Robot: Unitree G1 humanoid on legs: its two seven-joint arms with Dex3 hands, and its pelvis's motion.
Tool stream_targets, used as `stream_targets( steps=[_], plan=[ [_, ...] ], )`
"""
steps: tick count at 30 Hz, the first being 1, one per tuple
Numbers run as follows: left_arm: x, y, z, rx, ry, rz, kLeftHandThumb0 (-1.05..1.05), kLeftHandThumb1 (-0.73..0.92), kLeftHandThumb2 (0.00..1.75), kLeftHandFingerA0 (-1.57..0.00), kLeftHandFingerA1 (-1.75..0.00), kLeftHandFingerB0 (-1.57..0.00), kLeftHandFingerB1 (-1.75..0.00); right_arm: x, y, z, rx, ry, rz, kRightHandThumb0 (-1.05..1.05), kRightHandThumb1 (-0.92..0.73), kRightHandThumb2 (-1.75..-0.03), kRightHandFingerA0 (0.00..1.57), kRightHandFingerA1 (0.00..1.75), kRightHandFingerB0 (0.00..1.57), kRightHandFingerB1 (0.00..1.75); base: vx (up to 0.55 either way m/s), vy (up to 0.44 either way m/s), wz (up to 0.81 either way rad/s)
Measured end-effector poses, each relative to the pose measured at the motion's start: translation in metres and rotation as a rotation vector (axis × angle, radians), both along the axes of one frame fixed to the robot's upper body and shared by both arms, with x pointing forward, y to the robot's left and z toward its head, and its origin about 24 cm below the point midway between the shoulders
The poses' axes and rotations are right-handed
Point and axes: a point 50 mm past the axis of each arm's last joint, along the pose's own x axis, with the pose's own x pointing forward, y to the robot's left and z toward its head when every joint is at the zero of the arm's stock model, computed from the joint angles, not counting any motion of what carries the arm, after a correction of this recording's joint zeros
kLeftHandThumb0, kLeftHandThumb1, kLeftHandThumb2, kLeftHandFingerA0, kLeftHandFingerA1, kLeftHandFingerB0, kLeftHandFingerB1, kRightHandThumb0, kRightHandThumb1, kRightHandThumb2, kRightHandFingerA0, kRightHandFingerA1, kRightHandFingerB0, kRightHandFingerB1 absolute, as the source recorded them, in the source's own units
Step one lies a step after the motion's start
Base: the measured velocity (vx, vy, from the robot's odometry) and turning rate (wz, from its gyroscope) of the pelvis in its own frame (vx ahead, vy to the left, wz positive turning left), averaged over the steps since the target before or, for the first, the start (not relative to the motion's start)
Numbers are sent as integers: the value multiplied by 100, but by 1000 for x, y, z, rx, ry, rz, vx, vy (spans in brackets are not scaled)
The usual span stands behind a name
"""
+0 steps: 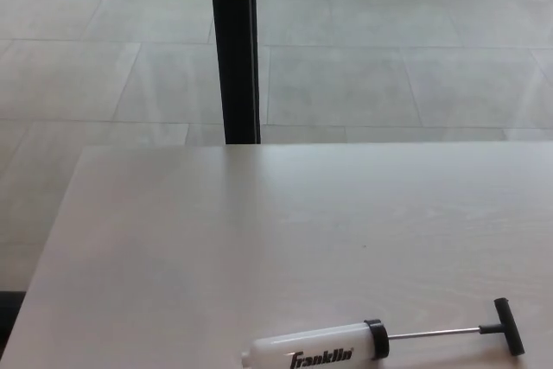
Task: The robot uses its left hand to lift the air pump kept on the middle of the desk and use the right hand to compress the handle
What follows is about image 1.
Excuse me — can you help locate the black vertical metal post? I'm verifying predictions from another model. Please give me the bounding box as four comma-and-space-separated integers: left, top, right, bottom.
207, 0, 263, 145

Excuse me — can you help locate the white Franklin air pump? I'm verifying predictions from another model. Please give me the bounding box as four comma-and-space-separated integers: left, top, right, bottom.
241, 297, 526, 369

